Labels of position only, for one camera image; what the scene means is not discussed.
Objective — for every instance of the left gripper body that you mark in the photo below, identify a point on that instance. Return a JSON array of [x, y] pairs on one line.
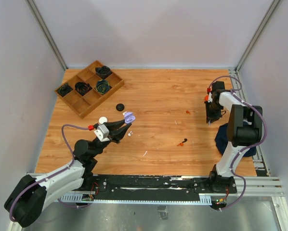
[[111, 136]]

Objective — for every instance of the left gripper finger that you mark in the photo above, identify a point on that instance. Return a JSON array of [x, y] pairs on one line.
[[120, 133], [117, 125]]

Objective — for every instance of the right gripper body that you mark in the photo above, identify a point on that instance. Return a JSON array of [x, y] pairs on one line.
[[213, 110]]

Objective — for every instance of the purple earbud charging case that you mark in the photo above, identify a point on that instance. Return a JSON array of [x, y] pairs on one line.
[[129, 117]]

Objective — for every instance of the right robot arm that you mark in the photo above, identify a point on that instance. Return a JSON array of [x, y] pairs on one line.
[[244, 131]]

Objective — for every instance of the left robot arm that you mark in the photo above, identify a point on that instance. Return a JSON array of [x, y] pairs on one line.
[[33, 194]]

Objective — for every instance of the white charging case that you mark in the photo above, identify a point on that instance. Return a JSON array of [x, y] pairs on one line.
[[102, 120]]

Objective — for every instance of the black charging case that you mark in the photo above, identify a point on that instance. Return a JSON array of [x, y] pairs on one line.
[[120, 107]]

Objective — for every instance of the dark blue cloth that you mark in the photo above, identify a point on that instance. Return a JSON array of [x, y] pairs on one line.
[[221, 142]]

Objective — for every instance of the wooden compartment tray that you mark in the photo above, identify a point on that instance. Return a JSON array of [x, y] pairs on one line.
[[83, 105]]

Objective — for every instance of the black yellow rolled item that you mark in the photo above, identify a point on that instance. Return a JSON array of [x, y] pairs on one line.
[[102, 86]]

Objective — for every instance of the black red rolled item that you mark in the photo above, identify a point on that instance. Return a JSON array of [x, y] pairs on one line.
[[82, 88]]

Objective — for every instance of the black rolled item top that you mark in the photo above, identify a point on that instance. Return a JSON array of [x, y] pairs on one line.
[[103, 72]]

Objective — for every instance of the black green rolled item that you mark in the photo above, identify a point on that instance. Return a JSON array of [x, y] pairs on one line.
[[64, 89]]

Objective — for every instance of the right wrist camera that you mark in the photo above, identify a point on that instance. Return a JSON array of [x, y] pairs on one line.
[[210, 97]]

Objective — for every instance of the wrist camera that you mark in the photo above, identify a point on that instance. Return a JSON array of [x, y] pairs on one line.
[[102, 133], [210, 97]]

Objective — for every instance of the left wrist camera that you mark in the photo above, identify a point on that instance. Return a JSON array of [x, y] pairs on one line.
[[102, 133]]

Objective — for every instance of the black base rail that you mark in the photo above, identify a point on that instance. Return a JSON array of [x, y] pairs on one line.
[[146, 188]]

